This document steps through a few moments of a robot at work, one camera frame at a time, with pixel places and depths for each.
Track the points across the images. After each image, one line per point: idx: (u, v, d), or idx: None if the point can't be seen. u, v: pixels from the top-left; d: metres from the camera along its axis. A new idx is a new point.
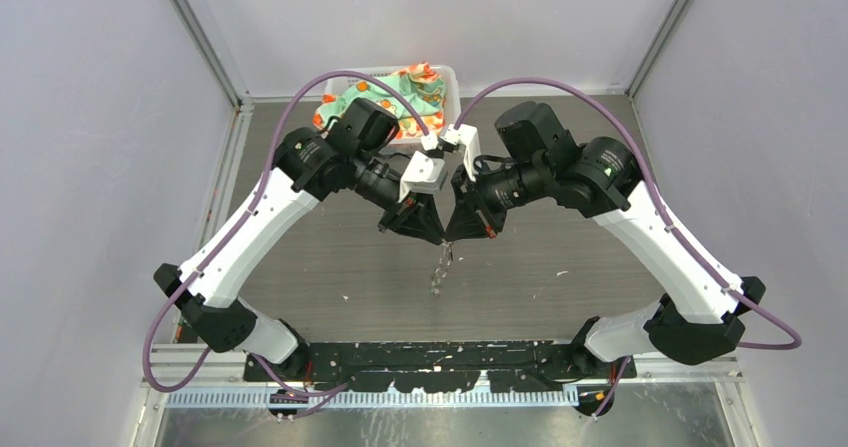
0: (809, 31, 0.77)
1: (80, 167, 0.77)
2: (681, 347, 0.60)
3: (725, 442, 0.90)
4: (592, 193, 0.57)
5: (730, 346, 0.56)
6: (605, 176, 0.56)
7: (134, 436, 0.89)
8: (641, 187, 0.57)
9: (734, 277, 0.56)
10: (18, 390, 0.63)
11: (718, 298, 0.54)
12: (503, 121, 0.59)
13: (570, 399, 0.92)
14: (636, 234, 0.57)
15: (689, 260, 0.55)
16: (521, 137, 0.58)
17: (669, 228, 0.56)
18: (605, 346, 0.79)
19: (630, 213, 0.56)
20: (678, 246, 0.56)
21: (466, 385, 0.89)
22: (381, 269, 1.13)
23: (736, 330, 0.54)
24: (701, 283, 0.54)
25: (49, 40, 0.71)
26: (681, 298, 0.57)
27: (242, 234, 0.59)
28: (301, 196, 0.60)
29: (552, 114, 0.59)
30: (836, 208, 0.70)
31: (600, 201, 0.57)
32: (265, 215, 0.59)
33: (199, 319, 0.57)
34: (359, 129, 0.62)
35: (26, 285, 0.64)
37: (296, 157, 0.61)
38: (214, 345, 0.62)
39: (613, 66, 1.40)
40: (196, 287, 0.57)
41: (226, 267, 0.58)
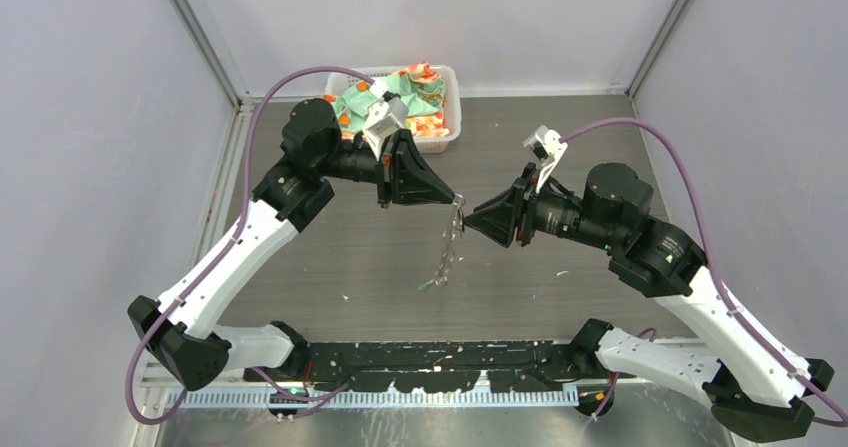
0: (808, 30, 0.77)
1: (81, 167, 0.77)
2: (747, 423, 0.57)
3: (725, 442, 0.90)
4: (653, 277, 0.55)
5: (800, 433, 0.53)
6: (665, 260, 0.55)
7: (134, 436, 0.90)
8: (703, 272, 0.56)
9: (801, 362, 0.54)
10: (19, 391, 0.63)
11: (785, 382, 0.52)
12: (602, 185, 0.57)
13: (570, 399, 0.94)
14: (695, 315, 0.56)
15: (751, 344, 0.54)
16: (610, 209, 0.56)
17: (731, 312, 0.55)
18: (622, 362, 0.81)
19: (692, 298, 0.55)
20: (742, 332, 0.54)
21: (466, 385, 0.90)
22: (380, 269, 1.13)
23: (806, 418, 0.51)
24: (766, 367, 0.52)
25: (50, 39, 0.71)
26: (744, 377, 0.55)
27: (225, 264, 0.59)
28: (285, 225, 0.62)
29: (650, 197, 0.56)
30: (837, 207, 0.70)
31: (660, 286, 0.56)
32: (249, 244, 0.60)
33: (182, 348, 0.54)
34: (299, 148, 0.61)
35: (26, 285, 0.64)
37: (279, 191, 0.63)
38: (190, 380, 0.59)
39: (613, 65, 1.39)
40: (177, 316, 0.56)
41: (209, 295, 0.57)
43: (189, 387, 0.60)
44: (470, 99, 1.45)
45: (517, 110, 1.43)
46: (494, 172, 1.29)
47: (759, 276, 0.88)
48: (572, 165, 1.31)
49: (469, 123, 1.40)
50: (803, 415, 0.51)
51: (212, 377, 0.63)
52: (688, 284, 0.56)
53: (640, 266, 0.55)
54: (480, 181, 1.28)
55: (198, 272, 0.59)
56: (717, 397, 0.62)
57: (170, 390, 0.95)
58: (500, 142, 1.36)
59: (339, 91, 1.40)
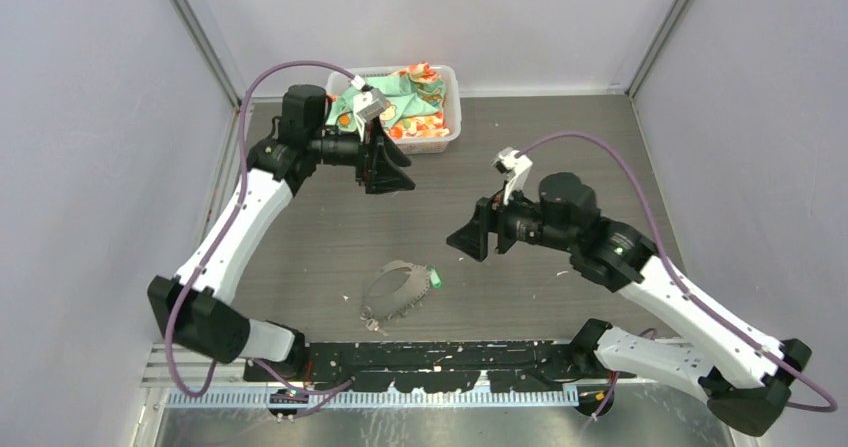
0: (808, 31, 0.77)
1: (80, 167, 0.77)
2: (741, 416, 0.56)
3: (725, 442, 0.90)
4: (608, 271, 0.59)
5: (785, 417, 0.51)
6: (615, 253, 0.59)
7: (134, 435, 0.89)
8: (654, 261, 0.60)
9: (768, 340, 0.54)
10: (18, 391, 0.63)
11: (753, 360, 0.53)
12: (549, 190, 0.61)
13: (570, 399, 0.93)
14: (654, 301, 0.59)
15: (712, 325, 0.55)
16: (560, 211, 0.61)
17: (686, 295, 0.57)
18: (622, 362, 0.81)
19: (644, 285, 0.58)
20: (700, 313, 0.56)
21: (466, 385, 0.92)
22: (380, 269, 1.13)
23: (782, 396, 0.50)
24: (732, 346, 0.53)
25: (49, 40, 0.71)
26: (718, 361, 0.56)
27: (236, 227, 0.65)
28: (282, 187, 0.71)
29: (594, 198, 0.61)
30: (835, 209, 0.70)
31: (617, 278, 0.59)
32: (253, 206, 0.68)
33: (213, 310, 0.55)
34: (297, 115, 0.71)
35: (26, 285, 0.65)
37: (270, 158, 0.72)
38: (220, 351, 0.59)
39: (613, 66, 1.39)
40: (201, 283, 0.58)
41: (228, 257, 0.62)
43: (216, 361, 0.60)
44: (471, 99, 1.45)
45: (517, 109, 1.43)
46: (494, 172, 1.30)
47: (759, 277, 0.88)
48: (572, 165, 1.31)
49: (469, 123, 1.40)
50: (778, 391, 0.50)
51: (237, 350, 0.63)
52: (639, 273, 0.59)
53: (595, 263, 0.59)
54: (479, 181, 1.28)
55: (210, 244, 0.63)
56: (713, 392, 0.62)
57: (170, 390, 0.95)
58: (501, 142, 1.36)
59: (339, 91, 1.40)
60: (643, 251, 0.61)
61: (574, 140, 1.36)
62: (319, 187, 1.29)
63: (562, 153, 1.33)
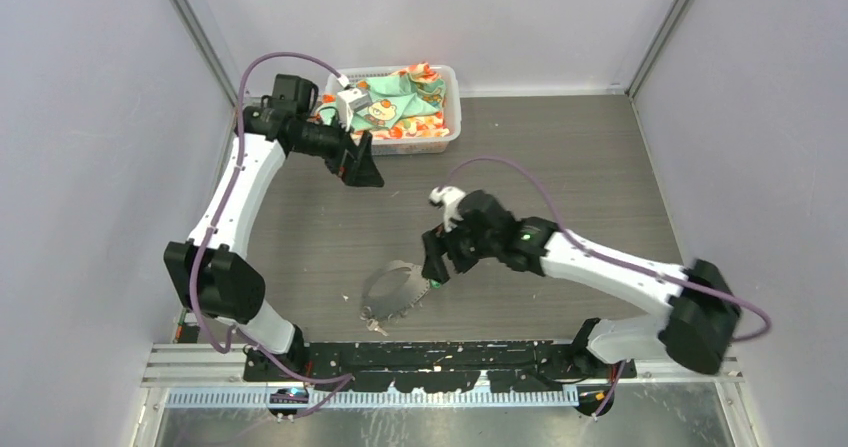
0: (808, 31, 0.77)
1: (80, 168, 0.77)
2: (682, 353, 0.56)
3: (725, 442, 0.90)
4: (527, 259, 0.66)
5: (704, 335, 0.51)
6: (524, 242, 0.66)
7: (134, 436, 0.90)
8: (557, 235, 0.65)
9: (669, 267, 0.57)
10: (18, 391, 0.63)
11: (657, 288, 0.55)
12: (462, 206, 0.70)
13: (571, 399, 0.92)
14: (567, 269, 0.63)
15: (614, 269, 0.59)
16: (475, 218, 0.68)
17: (586, 252, 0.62)
18: (608, 348, 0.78)
19: (549, 256, 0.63)
20: (601, 263, 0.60)
21: (466, 385, 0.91)
22: (379, 269, 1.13)
23: (688, 312, 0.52)
24: (635, 280, 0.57)
25: (49, 40, 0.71)
26: (643, 304, 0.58)
27: (239, 189, 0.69)
28: (276, 146, 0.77)
29: (497, 203, 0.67)
30: (835, 209, 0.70)
31: (535, 263, 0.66)
32: (251, 167, 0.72)
33: (232, 263, 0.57)
34: (291, 85, 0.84)
35: (26, 285, 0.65)
37: (260, 120, 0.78)
38: (240, 305, 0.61)
39: (613, 66, 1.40)
40: (217, 242, 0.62)
41: (236, 216, 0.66)
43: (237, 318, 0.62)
44: (470, 99, 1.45)
45: (517, 110, 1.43)
46: (494, 172, 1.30)
47: (758, 277, 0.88)
48: (572, 166, 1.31)
49: (469, 123, 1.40)
50: (681, 307, 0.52)
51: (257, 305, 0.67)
52: (544, 248, 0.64)
53: (514, 257, 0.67)
54: (479, 181, 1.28)
55: (217, 205, 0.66)
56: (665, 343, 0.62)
57: (170, 390, 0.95)
58: (501, 142, 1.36)
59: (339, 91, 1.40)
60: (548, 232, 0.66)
61: (574, 140, 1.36)
62: (319, 186, 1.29)
63: (562, 153, 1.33)
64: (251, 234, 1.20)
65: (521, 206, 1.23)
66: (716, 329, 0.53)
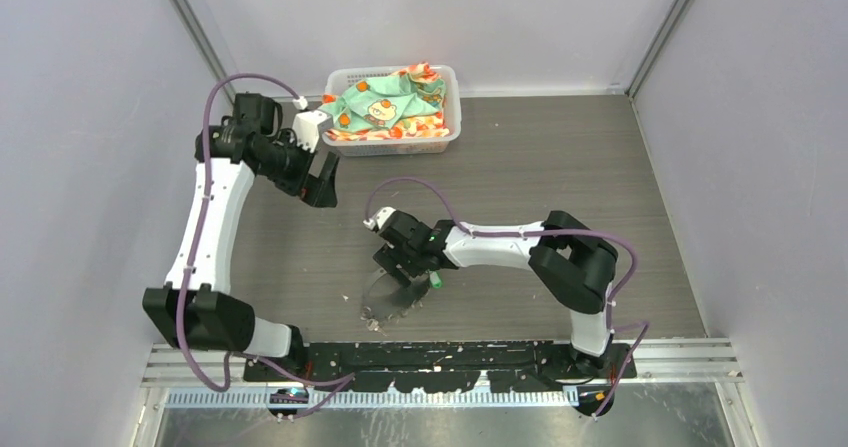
0: (808, 31, 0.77)
1: (80, 168, 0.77)
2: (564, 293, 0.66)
3: (725, 442, 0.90)
4: (440, 258, 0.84)
5: (561, 270, 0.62)
6: (431, 242, 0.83)
7: (134, 436, 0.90)
8: (455, 229, 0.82)
9: (532, 225, 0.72)
10: (20, 390, 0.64)
11: (525, 245, 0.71)
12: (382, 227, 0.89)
13: (570, 399, 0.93)
14: (465, 252, 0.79)
15: (493, 240, 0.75)
16: (392, 235, 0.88)
17: (472, 232, 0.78)
18: (585, 340, 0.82)
19: (451, 246, 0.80)
20: (484, 238, 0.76)
21: (466, 385, 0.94)
22: (377, 270, 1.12)
23: (542, 254, 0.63)
24: (510, 244, 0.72)
25: (49, 40, 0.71)
26: (524, 262, 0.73)
27: (212, 219, 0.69)
28: (242, 167, 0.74)
29: (396, 216, 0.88)
30: (837, 209, 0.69)
31: (446, 260, 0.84)
32: (221, 195, 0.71)
33: (216, 301, 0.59)
34: (256, 105, 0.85)
35: (26, 285, 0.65)
37: (222, 141, 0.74)
38: (231, 338, 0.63)
39: (613, 66, 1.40)
40: (196, 280, 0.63)
41: (213, 251, 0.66)
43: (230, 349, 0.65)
44: (470, 99, 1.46)
45: (517, 110, 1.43)
46: (494, 173, 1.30)
47: (759, 276, 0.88)
48: (572, 165, 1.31)
49: (469, 123, 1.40)
50: (539, 253, 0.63)
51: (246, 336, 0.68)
52: (445, 244, 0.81)
53: (428, 257, 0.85)
54: (479, 182, 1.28)
55: (191, 242, 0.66)
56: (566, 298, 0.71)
57: (170, 390, 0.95)
58: (500, 142, 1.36)
59: (338, 91, 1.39)
60: (448, 228, 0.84)
61: (574, 140, 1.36)
62: None
63: (562, 153, 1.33)
64: (251, 234, 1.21)
65: (521, 206, 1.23)
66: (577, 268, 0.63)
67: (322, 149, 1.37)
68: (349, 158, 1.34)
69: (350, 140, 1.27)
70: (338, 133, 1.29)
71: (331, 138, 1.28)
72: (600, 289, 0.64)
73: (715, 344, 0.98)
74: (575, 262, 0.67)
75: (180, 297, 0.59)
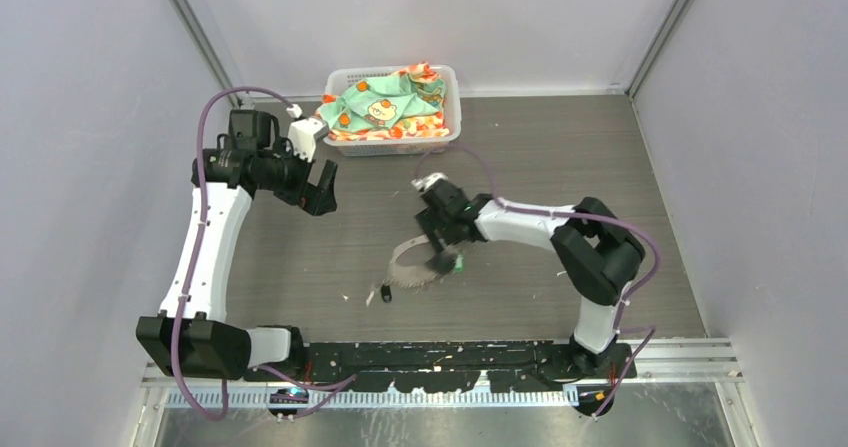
0: (808, 31, 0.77)
1: (80, 167, 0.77)
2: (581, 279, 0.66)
3: (725, 442, 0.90)
4: (470, 228, 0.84)
5: (581, 253, 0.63)
6: (466, 211, 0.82)
7: (134, 436, 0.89)
8: (490, 203, 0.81)
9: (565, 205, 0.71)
10: (20, 390, 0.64)
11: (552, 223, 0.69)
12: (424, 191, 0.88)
13: (570, 399, 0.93)
14: (495, 225, 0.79)
15: (523, 216, 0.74)
16: (432, 201, 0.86)
17: (505, 207, 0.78)
18: (588, 335, 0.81)
19: (482, 217, 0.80)
20: (514, 213, 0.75)
21: (466, 385, 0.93)
22: (409, 240, 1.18)
23: (566, 234, 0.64)
24: (537, 221, 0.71)
25: (49, 40, 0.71)
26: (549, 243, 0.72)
27: (208, 246, 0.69)
28: (239, 192, 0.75)
29: (439, 182, 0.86)
30: (837, 208, 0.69)
31: (475, 232, 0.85)
32: (217, 221, 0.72)
33: (211, 331, 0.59)
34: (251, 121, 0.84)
35: (26, 285, 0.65)
37: (219, 165, 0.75)
38: (226, 365, 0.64)
39: (613, 66, 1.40)
40: (190, 310, 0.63)
41: (209, 279, 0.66)
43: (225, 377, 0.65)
44: (470, 99, 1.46)
45: (517, 109, 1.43)
46: (494, 173, 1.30)
47: (760, 276, 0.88)
48: (572, 165, 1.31)
49: (469, 123, 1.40)
50: (564, 233, 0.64)
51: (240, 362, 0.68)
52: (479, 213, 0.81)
53: (460, 226, 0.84)
54: (479, 182, 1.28)
55: (186, 270, 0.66)
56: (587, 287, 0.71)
57: (169, 390, 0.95)
58: (500, 142, 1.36)
59: (338, 91, 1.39)
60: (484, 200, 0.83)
61: (574, 140, 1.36)
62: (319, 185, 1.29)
63: (561, 153, 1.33)
64: (251, 234, 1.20)
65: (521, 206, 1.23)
66: (599, 255, 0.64)
67: (322, 149, 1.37)
68: (349, 158, 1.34)
69: (350, 140, 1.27)
70: (338, 133, 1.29)
71: (331, 138, 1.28)
72: (618, 282, 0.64)
73: (714, 344, 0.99)
74: (599, 251, 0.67)
75: (175, 327, 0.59)
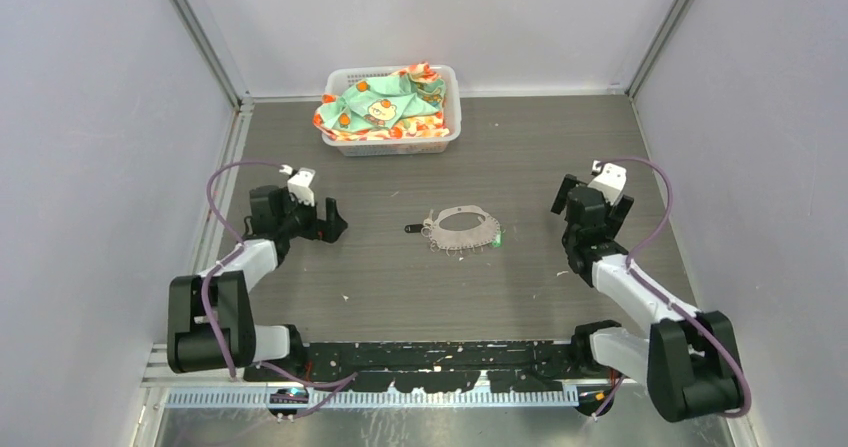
0: (809, 30, 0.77)
1: (80, 166, 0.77)
2: (659, 380, 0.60)
3: (725, 442, 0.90)
4: (583, 266, 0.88)
5: (675, 355, 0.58)
6: (593, 251, 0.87)
7: (134, 436, 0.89)
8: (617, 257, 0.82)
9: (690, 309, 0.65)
10: (20, 390, 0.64)
11: (664, 312, 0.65)
12: (576, 195, 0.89)
13: (571, 399, 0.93)
14: (609, 278, 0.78)
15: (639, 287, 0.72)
16: (575, 209, 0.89)
17: (628, 269, 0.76)
18: (604, 349, 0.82)
19: (603, 263, 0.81)
20: (633, 280, 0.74)
21: (466, 384, 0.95)
22: (456, 208, 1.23)
23: (670, 328, 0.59)
24: (650, 302, 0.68)
25: (49, 41, 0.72)
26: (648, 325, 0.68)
27: (243, 255, 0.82)
28: (269, 246, 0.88)
29: (602, 207, 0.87)
30: (837, 208, 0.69)
31: (586, 273, 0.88)
32: (250, 248, 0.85)
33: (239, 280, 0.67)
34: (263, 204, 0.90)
35: (26, 286, 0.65)
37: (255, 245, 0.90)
38: (236, 327, 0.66)
39: (614, 65, 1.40)
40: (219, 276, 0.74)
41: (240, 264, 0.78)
43: (229, 349, 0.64)
44: (470, 99, 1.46)
45: (517, 109, 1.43)
46: (494, 171, 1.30)
47: (760, 277, 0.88)
48: (572, 165, 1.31)
49: (469, 123, 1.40)
50: (667, 327, 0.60)
51: (250, 350, 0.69)
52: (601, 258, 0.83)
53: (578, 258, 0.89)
54: (479, 182, 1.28)
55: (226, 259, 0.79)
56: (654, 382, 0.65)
57: (170, 390, 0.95)
58: (499, 142, 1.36)
59: (338, 91, 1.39)
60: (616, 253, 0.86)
61: (574, 139, 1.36)
62: (319, 185, 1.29)
63: (561, 153, 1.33)
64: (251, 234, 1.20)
65: (521, 206, 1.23)
66: (689, 371, 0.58)
67: (322, 149, 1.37)
68: (349, 158, 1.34)
69: (350, 140, 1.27)
70: (339, 133, 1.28)
71: (331, 138, 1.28)
72: (696, 409, 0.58)
73: None
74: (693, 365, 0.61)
75: (206, 281, 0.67)
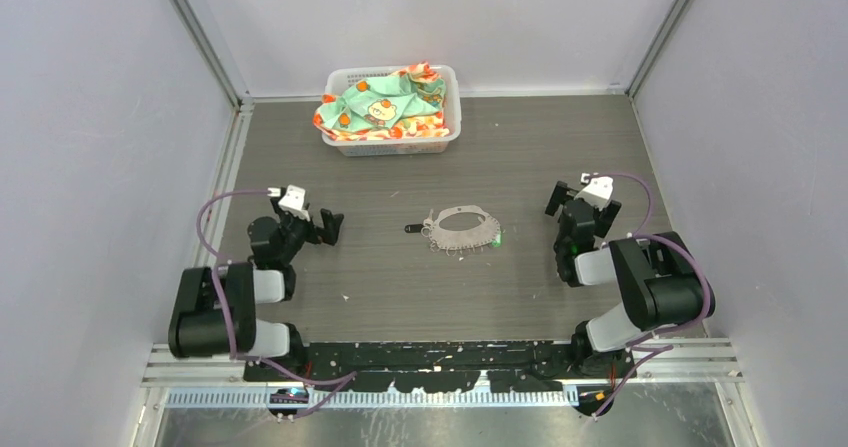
0: (809, 31, 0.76)
1: (80, 166, 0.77)
2: (632, 294, 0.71)
3: (725, 442, 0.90)
4: (569, 274, 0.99)
5: (634, 262, 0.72)
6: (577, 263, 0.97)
7: (134, 436, 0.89)
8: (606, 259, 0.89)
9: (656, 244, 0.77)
10: (20, 390, 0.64)
11: None
12: (569, 210, 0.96)
13: (570, 399, 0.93)
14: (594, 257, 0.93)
15: None
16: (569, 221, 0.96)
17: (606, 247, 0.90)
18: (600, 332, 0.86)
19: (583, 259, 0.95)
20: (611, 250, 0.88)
21: (466, 384, 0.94)
22: (456, 208, 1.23)
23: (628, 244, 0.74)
24: None
25: (48, 41, 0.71)
26: None
27: None
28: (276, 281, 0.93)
29: (590, 224, 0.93)
30: (837, 209, 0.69)
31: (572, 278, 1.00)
32: None
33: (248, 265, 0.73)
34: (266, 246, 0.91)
35: (26, 285, 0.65)
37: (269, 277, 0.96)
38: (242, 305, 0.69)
39: (614, 65, 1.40)
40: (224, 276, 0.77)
41: None
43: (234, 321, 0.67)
44: (470, 99, 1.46)
45: (517, 110, 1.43)
46: (494, 171, 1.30)
47: (759, 277, 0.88)
48: (572, 165, 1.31)
49: (469, 123, 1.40)
50: (627, 243, 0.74)
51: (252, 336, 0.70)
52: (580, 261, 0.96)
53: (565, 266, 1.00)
54: (479, 181, 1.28)
55: None
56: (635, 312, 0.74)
57: (170, 390, 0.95)
58: (499, 142, 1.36)
59: (338, 91, 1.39)
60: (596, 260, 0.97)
61: (574, 139, 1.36)
62: (320, 186, 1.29)
63: (560, 153, 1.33)
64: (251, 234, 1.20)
65: (521, 206, 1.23)
66: (651, 276, 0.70)
67: (322, 149, 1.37)
68: (349, 158, 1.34)
69: (350, 140, 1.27)
70: (339, 133, 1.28)
71: (331, 138, 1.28)
72: (664, 303, 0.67)
73: (715, 344, 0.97)
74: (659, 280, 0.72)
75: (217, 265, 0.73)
